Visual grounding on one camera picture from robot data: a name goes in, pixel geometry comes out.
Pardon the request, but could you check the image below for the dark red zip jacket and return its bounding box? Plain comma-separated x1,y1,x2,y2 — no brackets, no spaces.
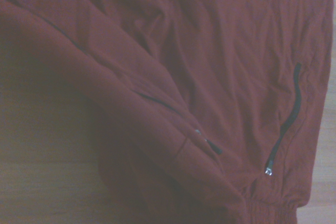
0,0,334,224

